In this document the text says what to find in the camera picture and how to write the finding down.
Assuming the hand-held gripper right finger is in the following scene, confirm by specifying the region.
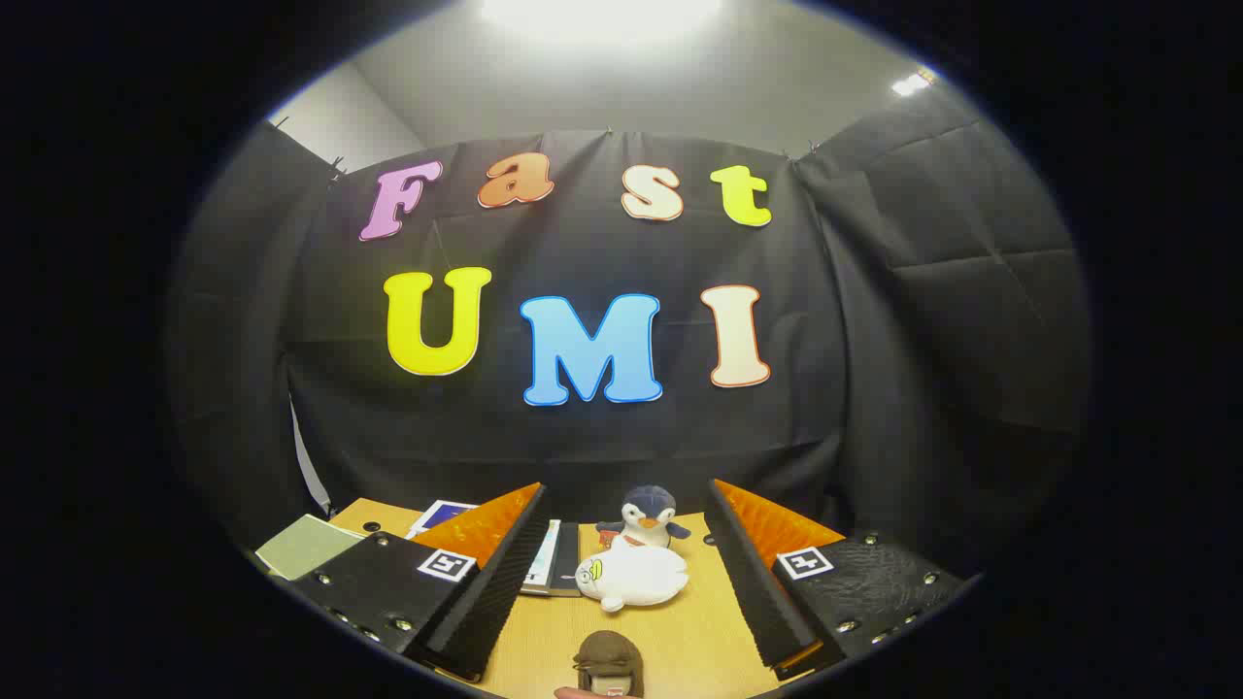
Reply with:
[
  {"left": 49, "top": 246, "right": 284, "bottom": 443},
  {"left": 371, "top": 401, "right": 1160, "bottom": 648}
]
[{"left": 704, "top": 478, "right": 977, "bottom": 682}]

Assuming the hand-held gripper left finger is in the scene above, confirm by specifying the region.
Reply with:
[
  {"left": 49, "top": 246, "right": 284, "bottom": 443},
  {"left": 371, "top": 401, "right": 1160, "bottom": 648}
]
[{"left": 289, "top": 481, "right": 550, "bottom": 683}]

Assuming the brown fuzzy shoe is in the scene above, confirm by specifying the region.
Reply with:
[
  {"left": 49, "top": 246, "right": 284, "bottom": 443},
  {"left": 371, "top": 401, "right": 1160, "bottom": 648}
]
[{"left": 573, "top": 630, "right": 646, "bottom": 698}]

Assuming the pale green fabric storage box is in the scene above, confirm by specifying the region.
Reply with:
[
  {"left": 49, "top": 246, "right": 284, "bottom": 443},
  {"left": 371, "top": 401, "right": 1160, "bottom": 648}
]
[{"left": 255, "top": 515, "right": 367, "bottom": 582}]

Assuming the book with pale sky cover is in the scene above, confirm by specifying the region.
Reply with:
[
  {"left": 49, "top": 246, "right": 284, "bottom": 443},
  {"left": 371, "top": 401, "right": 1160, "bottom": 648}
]
[{"left": 521, "top": 519, "right": 562, "bottom": 595}]

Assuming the dark-covered book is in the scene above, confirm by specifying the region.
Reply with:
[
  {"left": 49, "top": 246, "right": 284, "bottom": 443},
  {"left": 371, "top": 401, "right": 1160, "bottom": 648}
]
[{"left": 549, "top": 521, "right": 582, "bottom": 597}]

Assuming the book with blue photo cover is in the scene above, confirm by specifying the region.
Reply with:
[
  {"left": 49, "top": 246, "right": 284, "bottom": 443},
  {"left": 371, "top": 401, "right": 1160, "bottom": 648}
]
[{"left": 406, "top": 499, "right": 479, "bottom": 541}]

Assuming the white plush toy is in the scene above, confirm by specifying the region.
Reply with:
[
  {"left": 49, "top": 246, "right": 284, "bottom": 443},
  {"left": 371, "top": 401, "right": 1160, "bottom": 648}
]
[{"left": 575, "top": 536, "right": 689, "bottom": 613}]

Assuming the penguin plush toy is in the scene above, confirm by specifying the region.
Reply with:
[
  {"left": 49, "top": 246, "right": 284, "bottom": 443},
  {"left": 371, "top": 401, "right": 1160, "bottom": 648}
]
[{"left": 595, "top": 485, "right": 692, "bottom": 549}]

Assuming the black backdrop cloth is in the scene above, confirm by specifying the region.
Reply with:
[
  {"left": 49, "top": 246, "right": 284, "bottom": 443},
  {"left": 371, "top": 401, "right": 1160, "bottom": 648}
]
[{"left": 165, "top": 87, "right": 1089, "bottom": 583}]

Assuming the large ceiling light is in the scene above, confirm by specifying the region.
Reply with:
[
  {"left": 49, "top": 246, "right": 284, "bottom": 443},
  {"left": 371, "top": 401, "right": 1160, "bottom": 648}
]
[{"left": 481, "top": 0, "right": 724, "bottom": 45}]

